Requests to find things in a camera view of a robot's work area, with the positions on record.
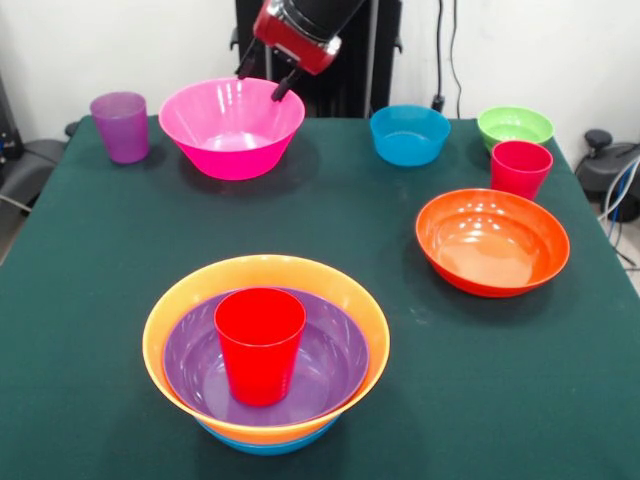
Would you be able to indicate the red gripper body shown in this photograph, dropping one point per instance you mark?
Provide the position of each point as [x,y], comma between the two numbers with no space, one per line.
[295,42]

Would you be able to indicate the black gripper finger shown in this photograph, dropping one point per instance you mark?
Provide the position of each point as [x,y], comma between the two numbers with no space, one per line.
[285,87]
[248,62]

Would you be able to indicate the pink bowl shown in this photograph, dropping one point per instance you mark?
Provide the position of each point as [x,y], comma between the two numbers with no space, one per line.
[225,130]

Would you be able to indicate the orange bowl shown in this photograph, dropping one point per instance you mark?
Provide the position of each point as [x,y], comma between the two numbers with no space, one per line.
[165,320]

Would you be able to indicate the red cup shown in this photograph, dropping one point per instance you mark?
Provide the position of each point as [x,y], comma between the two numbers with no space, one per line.
[260,360]

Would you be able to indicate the purple bowl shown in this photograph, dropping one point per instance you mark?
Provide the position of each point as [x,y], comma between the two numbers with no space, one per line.
[330,360]

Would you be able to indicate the large blue bowl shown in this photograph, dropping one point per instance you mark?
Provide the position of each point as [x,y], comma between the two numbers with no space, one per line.
[270,448]

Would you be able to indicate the small blue bowl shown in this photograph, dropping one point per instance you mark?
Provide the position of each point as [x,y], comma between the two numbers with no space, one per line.
[410,140]

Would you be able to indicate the purple cup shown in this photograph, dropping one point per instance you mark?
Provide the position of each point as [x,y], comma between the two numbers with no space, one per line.
[120,125]

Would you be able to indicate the dark green tablecloth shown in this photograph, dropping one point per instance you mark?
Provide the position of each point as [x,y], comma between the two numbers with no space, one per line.
[100,225]

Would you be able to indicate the black wheeled base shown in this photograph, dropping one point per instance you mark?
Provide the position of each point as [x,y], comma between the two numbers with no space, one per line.
[600,165]
[35,160]

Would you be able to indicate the black stand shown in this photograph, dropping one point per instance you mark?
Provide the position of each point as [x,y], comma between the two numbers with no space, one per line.
[7,125]

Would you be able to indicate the crimson cup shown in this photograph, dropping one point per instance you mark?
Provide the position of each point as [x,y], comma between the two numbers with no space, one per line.
[520,170]

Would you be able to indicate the red-orange bowl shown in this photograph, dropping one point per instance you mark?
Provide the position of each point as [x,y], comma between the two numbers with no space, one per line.
[490,240]

